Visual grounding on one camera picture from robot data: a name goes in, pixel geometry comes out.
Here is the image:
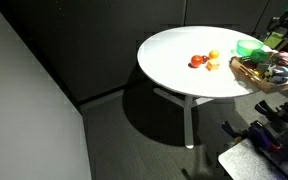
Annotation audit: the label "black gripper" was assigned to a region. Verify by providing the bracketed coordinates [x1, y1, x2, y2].
[264, 13, 288, 51]

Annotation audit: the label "wooden tray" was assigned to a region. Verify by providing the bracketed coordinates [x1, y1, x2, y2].
[229, 49, 288, 94]

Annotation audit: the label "green toy block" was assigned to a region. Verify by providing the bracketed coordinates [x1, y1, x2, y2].
[249, 49, 269, 64]

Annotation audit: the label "green translucent bowl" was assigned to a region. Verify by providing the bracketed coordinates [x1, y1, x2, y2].
[235, 39, 264, 57]

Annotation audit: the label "grey toy block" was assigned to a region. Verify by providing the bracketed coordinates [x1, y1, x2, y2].
[256, 61, 272, 74]

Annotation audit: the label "pink toy block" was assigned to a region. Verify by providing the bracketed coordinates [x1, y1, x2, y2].
[242, 59, 258, 70]

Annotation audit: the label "black block letter A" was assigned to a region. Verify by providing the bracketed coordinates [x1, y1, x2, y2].
[270, 69, 288, 84]

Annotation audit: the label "orange toy fruit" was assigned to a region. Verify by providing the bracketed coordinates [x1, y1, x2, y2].
[208, 49, 221, 60]

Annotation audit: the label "black spring clamp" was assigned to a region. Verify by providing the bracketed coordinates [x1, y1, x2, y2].
[254, 100, 280, 122]

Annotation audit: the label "red toy tomato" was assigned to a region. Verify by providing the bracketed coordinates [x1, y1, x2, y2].
[190, 54, 204, 68]

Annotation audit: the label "purple clamp orange tips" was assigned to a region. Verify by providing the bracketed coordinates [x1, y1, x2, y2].
[247, 121, 284, 152]

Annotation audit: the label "white table base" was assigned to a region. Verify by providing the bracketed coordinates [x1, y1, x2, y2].
[153, 87, 215, 150]

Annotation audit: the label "grey bench plate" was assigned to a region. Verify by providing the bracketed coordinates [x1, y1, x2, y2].
[217, 139, 285, 180]

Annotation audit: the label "grey partition panel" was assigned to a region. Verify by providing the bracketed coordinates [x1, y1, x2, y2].
[0, 0, 93, 180]

